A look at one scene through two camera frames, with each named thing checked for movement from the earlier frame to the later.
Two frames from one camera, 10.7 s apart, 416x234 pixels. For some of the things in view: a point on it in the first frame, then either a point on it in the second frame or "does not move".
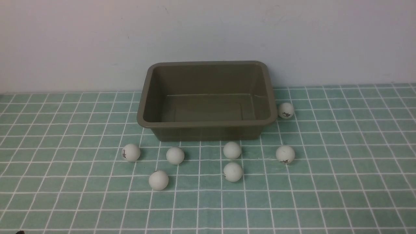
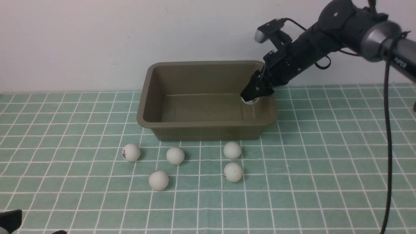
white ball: (286, 110) → (253, 101)
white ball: (158, 180) does not move
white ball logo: (131, 152) does not move
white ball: (175, 155) does not move
